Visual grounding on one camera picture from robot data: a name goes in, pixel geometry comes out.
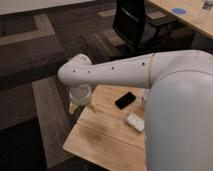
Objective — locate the white rectangular box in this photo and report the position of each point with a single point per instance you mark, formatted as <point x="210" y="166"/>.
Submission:
<point x="135" y="121"/>

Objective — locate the black office chair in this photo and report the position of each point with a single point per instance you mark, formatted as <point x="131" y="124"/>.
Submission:
<point x="142" y="27"/>

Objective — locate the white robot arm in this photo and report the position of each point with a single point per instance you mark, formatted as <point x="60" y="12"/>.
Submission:
<point x="179" y="108"/>

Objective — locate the blue round coaster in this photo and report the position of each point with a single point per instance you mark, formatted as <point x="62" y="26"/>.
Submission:
<point x="178" y="11"/>

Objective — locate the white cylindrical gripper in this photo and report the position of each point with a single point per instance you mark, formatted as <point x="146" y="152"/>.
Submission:
<point x="82" y="96"/>

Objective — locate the black smartphone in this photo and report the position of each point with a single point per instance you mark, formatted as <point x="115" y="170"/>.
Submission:
<point x="125" y="100"/>

